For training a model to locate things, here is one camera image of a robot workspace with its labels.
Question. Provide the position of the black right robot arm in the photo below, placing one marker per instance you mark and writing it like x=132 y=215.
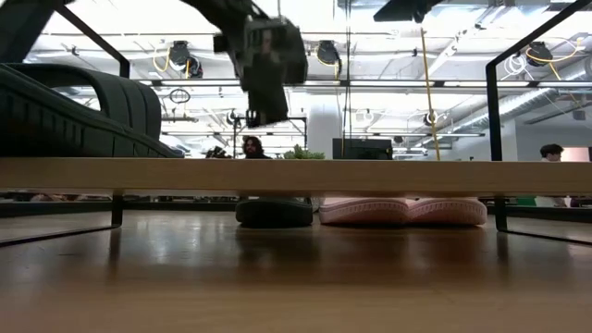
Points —
x=402 y=9

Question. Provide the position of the large black tire-like object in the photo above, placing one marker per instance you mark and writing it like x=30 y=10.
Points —
x=46 y=120

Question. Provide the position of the potted green succulent plant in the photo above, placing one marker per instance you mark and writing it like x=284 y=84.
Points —
x=303 y=153

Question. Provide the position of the pink rubber slide sandal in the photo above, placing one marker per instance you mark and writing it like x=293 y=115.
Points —
x=363 y=212
x=447 y=212

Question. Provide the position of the wooden shelf with black frame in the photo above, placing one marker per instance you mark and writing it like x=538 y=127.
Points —
x=296 y=176

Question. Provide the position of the black monitor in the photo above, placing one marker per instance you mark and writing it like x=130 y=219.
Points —
x=361 y=149

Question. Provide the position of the person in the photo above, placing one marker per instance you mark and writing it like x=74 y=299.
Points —
x=551 y=152
x=253 y=148

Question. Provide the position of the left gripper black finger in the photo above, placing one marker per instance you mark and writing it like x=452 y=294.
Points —
x=267 y=92

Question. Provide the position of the black rubber slide sandal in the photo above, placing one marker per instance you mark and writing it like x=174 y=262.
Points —
x=274 y=213

